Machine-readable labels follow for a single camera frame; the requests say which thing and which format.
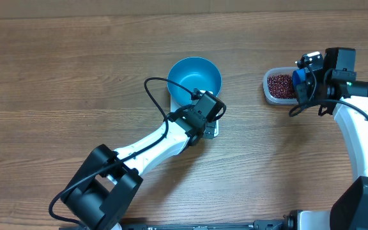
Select white digital kitchen scale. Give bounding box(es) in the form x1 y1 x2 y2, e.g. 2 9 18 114
170 95 219 139

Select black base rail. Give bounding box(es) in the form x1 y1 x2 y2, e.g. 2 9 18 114
59 218 287 230

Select blue metal bowl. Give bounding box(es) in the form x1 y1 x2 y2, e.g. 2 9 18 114
167 57 222 111

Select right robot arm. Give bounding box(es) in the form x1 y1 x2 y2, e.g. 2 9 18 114
282 47 368 229

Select clear plastic food container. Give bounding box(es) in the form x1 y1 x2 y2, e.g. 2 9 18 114
263 67 298 105

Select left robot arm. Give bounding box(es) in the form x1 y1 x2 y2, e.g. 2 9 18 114
59 91 226 229

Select red adzuki beans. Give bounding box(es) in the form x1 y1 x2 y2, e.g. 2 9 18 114
267 74 296 99

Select blue plastic measuring scoop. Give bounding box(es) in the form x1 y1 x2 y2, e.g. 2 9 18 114
292 68 307 91

